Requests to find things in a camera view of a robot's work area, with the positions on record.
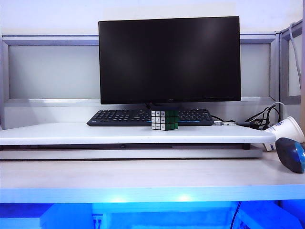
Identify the Rubik's cube with white stickers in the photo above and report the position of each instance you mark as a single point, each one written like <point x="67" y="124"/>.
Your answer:
<point x="158" y="120"/>

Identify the white paper cup blue print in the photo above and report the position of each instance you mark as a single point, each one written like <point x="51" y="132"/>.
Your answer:
<point x="289" y="130"/>

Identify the white desk riser platform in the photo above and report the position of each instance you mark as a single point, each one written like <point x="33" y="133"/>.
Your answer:
<point x="133" y="137"/>

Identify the grey and blue computer mouse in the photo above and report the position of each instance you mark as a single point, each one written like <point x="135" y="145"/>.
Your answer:
<point x="286" y="153"/>

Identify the black computer monitor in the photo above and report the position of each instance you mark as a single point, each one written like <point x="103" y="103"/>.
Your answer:
<point x="169" y="59"/>

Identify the narrow grey framed partition panel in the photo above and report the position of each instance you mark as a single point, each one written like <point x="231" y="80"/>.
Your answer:
<point x="294" y="71"/>

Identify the black computer keyboard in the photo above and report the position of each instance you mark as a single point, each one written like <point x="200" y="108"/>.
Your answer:
<point x="119" y="118"/>

